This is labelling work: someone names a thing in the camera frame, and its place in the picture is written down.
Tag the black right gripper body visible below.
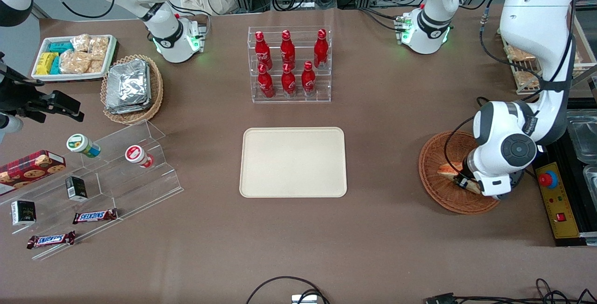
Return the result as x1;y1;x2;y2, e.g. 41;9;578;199
0;75;48;119

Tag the triangular sandwich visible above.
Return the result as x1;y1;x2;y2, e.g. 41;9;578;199
437;161;481;196

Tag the brown wicker basket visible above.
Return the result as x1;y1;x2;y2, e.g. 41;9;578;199
418;130;502;214

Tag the white rectangular snack tray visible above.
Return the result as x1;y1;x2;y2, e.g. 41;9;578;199
31;35;118;82

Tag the light wicker basket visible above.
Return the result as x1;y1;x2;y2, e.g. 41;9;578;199
100;55;164;125

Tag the beige plastic tray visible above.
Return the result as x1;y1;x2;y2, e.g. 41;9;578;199
239;127;347;198

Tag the green lid cup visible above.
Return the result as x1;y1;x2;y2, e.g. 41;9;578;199
66;133;101;159

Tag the yellow snack pack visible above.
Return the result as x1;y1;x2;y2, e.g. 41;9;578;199
36;52;59;76

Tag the silver foil pouch stack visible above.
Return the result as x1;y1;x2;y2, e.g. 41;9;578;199
105;59;153;115

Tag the red cookie box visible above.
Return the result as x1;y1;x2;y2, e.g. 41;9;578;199
0;150;67;197

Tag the small black box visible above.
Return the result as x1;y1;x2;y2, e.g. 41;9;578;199
65;175;89;202
11;200;37;227

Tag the red lid cup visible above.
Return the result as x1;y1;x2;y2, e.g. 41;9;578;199
125;145;155;169

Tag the red emergency stop button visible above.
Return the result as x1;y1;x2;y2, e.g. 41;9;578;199
538;170;559;189

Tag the black machine yellow panel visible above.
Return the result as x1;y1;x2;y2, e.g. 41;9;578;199
532;98;597;248

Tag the clear acrylic stepped stand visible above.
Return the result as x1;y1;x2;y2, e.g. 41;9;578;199
0;120;184;261

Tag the brown Snickers bar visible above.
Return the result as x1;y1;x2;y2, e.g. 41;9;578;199
72;208;119;225
27;230;76;250

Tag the bagged fried snack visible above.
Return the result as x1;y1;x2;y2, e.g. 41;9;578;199
514;70;542;89
506;44;537;62

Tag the clear plastic container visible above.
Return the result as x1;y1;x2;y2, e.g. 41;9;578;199
583;164;597;203
566;110;597;164

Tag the clear acrylic bottle rack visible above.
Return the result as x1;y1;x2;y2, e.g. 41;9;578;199
248;26;333;104

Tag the red cola bottle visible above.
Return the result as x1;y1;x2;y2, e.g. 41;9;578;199
257;63;275;99
254;31;273;69
281;62;297;97
301;61;316;97
313;28;329;69
280;29;296;68

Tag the black cable bundle with connector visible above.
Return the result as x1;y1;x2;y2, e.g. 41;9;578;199
423;278;597;304

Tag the white wire rack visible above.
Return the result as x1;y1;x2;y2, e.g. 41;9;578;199
499;13;597;96

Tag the black looped cable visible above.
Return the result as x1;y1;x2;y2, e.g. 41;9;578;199
245;276;330;304

